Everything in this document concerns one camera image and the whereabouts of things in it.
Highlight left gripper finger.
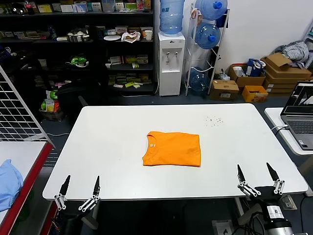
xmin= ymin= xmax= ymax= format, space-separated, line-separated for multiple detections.
xmin=78 ymin=175 xmax=101 ymax=212
xmin=54 ymin=174 xmax=71 ymax=211

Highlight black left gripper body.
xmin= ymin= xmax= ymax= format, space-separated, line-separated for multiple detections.
xmin=60 ymin=202 xmax=98 ymax=230

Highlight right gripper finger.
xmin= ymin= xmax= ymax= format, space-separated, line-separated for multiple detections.
xmin=266 ymin=162 xmax=286 ymax=196
xmin=236 ymin=164 xmax=261 ymax=198

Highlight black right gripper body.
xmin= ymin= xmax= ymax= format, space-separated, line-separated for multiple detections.
xmin=254 ymin=186 xmax=282 ymax=209

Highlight orange t-shirt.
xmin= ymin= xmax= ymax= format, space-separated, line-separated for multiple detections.
xmin=142 ymin=131 xmax=202 ymax=168

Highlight striped clothes pile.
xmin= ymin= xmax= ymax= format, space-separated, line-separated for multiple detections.
xmin=273 ymin=40 xmax=310 ymax=68

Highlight white panel with black logo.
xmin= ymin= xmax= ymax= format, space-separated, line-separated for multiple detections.
xmin=212 ymin=219 xmax=233 ymax=235

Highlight light blue cloth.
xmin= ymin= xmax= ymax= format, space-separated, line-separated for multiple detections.
xmin=0 ymin=159 xmax=24 ymax=212

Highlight red edged white table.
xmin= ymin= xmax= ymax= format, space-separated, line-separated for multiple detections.
xmin=0 ymin=141 xmax=54 ymax=235

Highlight grey open laptop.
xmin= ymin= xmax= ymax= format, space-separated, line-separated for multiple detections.
xmin=280 ymin=81 xmax=313 ymax=150

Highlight white side table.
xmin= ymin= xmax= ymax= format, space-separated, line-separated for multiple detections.
xmin=264 ymin=107 xmax=313 ymax=177

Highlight yellow printed box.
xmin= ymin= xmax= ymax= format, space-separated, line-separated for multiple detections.
xmin=242 ymin=85 xmax=269 ymax=103

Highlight green yellow snack packages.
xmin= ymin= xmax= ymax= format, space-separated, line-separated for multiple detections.
xmin=40 ymin=90 xmax=62 ymax=113

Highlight closed labelled cardboard box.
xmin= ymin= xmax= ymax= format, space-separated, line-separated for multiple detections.
xmin=210 ymin=79 xmax=240 ymax=101

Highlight black office chair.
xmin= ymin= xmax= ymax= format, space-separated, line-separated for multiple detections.
xmin=56 ymin=82 xmax=103 ymax=118

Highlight large flat cardboard box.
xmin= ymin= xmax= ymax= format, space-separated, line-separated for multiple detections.
xmin=261 ymin=57 xmax=313 ymax=79

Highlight blue shopping bag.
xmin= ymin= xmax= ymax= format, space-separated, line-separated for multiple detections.
xmin=246 ymin=58 xmax=267 ymax=76

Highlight small open cardboard box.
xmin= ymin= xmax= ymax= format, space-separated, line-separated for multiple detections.
xmin=266 ymin=52 xmax=293 ymax=67

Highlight white water dispenser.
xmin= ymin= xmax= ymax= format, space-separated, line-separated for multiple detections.
xmin=157 ymin=31 xmax=186 ymax=96

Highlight green toy on plate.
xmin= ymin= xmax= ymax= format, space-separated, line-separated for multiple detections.
xmin=66 ymin=55 xmax=89 ymax=67

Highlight black shelving unit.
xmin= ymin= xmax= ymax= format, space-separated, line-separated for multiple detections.
xmin=0 ymin=0 xmax=156 ymax=96

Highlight white metal jug rack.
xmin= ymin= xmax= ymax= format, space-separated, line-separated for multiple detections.
xmin=184 ymin=2 xmax=231 ymax=96

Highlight steel bowl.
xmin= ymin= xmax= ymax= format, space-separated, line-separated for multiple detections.
xmin=66 ymin=33 xmax=90 ymax=42

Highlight white plastic bag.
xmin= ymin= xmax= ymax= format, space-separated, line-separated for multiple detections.
xmin=121 ymin=31 xmax=142 ymax=44

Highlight blue labelled water jug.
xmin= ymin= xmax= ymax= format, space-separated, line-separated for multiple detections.
xmin=159 ymin=0 xmax=185 ymax=37

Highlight cola bottle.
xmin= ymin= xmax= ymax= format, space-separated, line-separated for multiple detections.
xmin=23 ymin=0 xmax=34 ymax=14

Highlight white laptop cable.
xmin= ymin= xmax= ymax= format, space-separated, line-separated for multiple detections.
xmin=270 ymin=124 xmax=290 ymax=135

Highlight white wire grid panel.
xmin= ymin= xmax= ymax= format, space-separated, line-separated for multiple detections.
xmin=0 ymin=65 xmax=56 ymax=147

